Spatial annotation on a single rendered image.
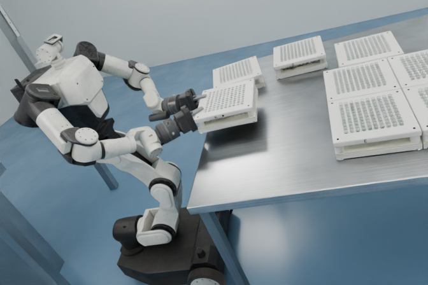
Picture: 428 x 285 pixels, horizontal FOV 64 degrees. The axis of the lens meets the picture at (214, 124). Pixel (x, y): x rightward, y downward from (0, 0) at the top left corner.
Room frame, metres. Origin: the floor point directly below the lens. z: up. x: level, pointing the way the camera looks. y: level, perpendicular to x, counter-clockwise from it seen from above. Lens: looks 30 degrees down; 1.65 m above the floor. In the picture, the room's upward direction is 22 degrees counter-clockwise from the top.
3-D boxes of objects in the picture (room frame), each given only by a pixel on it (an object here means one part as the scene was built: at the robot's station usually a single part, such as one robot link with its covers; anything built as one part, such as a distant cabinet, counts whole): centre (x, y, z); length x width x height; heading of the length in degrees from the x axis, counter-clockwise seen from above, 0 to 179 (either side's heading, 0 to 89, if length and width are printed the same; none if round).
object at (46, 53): (1.50, 0.51, 1.38); 0.10 x 0.07 x 0.09; 161
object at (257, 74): (1.63, -0.20, 0.93); 0.25 x 0.24 x 0.02; 169
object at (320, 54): (1.58, -0.53, 0.93); 0.25 x 0.24 x 0.02; 160
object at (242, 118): (1.30, -0.09, 0.93); 0.24 x 0.24 x 0.02; 71
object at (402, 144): (0.89, -0.48, 0.88); 0.24 x 0.24 x 0.02; 67
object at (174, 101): (1.44, 0.09, 0.97); 0.12 x 0.10 x 0.13; 63
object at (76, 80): (1.53, 0.57, 1.18); 0.34 x 0.30 x 0.36; 161
